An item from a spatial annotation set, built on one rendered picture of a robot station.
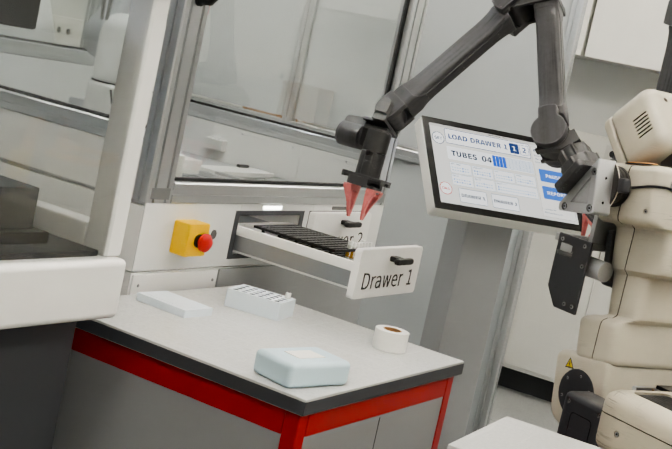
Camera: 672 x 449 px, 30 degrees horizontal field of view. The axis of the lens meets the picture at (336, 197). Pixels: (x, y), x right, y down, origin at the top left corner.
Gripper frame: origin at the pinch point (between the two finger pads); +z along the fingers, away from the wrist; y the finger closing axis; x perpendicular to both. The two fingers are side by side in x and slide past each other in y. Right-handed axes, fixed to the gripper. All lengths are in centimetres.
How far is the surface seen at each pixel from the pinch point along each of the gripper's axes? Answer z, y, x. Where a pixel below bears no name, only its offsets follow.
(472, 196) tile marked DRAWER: -12, -3, -82
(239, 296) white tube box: 22.5, 9.3, 28.4
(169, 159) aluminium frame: -0.7, 28.4, 38.7
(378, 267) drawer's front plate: 9.4, -10.8, 6.2
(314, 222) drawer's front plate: 5.4, 17.3, -21.0
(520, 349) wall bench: 45, 12, -294
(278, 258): 14.1, 11.1, 9.6
